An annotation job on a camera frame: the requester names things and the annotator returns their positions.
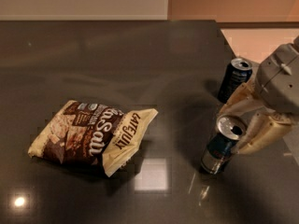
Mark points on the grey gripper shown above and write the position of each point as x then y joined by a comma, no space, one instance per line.
277,84

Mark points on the redbull can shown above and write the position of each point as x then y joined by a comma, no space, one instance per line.
229,130

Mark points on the dark blue soda can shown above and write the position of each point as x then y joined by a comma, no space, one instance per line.
237,72

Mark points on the brown chip bag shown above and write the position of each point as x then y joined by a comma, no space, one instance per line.
92,134

